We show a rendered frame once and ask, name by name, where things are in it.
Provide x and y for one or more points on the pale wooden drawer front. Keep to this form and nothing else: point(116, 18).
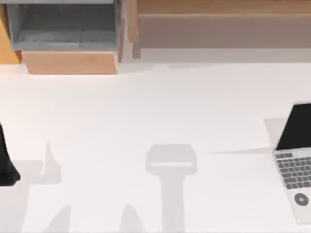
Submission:
point(69, 62)

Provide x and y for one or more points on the open wooden shelf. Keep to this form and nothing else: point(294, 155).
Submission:
point(218, 26)

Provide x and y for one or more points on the open silver laptop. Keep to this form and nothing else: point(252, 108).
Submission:
point(295, 155)

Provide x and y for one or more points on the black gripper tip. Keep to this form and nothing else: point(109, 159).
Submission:
point(6, 165)

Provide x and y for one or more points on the wooden cupboard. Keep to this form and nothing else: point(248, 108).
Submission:
point(6, 38)

